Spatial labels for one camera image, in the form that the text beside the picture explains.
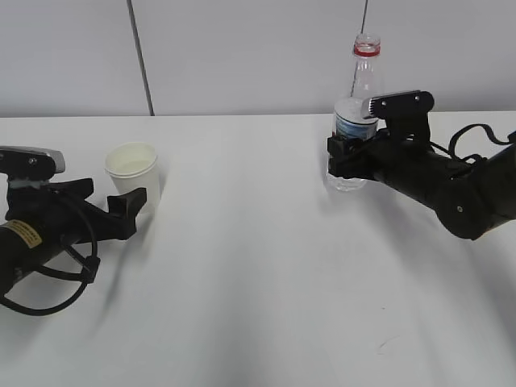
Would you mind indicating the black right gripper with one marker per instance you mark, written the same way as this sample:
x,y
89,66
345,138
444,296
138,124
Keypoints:
x,y
379,158

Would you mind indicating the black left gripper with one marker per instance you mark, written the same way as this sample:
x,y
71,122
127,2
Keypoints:
x,y
61,209

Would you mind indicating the white paper cup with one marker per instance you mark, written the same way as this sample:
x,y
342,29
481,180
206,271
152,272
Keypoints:
x,y
134,165

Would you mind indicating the clear plastic water bottle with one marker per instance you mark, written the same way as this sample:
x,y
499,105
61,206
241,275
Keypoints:
x,y
367,81

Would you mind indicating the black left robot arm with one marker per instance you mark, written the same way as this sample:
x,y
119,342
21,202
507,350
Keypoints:
x,y
23,252

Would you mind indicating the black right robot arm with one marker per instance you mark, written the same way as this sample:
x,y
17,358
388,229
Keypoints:
x,y
468,199

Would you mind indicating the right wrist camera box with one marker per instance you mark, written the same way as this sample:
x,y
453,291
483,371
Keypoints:
x,y
405,114

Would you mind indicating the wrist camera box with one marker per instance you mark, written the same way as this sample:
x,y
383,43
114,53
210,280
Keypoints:
x,y
405,114
27,167

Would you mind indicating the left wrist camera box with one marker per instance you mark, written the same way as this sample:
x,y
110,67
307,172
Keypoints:
x,y
27,167

